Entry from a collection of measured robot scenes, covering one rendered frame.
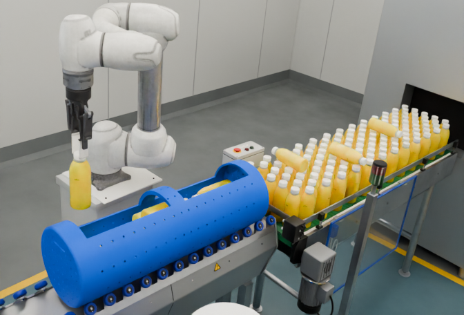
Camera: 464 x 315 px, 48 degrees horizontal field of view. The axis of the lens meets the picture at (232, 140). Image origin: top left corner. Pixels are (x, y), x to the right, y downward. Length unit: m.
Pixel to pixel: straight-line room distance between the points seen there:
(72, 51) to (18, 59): 3.06
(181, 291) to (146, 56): 0.97
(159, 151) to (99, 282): 0.77
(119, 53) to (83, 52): 0.10
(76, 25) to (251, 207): 1.03
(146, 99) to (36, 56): 2.54
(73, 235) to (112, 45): 0.63
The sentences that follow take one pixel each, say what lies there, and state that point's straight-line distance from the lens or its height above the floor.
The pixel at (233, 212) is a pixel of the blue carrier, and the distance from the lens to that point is 2.09.
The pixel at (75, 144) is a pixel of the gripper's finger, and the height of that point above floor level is 1.49.
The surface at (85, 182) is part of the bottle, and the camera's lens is 1.78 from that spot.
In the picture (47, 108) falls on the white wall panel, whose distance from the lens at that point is 4.89.
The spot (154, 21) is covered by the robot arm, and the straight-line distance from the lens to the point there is 2.08.
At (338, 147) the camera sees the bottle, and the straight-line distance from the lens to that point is 2.71.
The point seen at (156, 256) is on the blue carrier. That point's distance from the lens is 1.90.
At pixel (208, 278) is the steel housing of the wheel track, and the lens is 2.20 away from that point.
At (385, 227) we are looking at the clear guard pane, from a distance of 3.05.
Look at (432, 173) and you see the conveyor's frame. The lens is 3.45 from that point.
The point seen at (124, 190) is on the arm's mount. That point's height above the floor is 1.01.
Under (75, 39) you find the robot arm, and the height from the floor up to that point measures 1.85.
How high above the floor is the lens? 2.26
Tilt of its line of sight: 25 degrees down
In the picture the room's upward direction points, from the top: 6 degrees clockwise
